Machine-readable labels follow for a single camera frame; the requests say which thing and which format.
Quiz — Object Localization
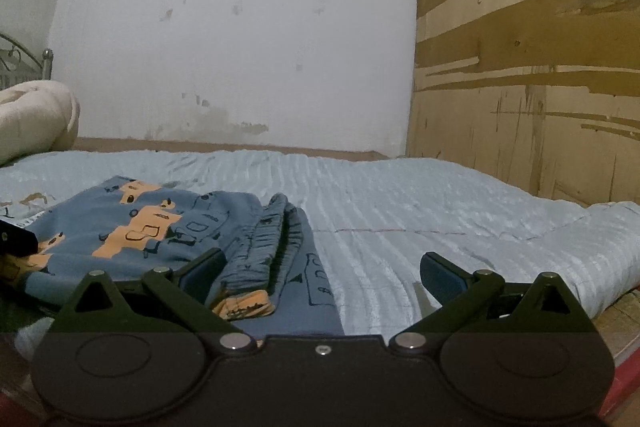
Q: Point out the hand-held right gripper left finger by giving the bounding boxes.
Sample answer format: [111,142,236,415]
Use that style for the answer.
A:
[50,248,258,353]

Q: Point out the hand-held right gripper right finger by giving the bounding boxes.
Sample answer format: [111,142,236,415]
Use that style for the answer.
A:
[389,251,599,352]

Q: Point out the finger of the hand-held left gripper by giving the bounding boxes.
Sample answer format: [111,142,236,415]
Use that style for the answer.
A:
[0,218,40,258]

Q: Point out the blue pants with orange print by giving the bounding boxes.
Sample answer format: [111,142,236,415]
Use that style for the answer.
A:
[0,175,347,339]

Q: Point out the light blue ribbed blanket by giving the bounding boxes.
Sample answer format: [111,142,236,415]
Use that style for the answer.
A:
[0,149,640,339]

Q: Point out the cream rolled pillow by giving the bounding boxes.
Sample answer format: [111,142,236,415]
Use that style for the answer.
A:
[0,79,82,168]

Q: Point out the brown mattress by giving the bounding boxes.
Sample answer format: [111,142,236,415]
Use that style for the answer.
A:
[74,137,392,160]

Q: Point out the metal bed headboard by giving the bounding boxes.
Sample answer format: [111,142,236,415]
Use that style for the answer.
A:
[0,32,54,92]

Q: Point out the red bed frame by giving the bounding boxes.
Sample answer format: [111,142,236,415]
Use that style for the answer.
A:
[597,341,640,413]

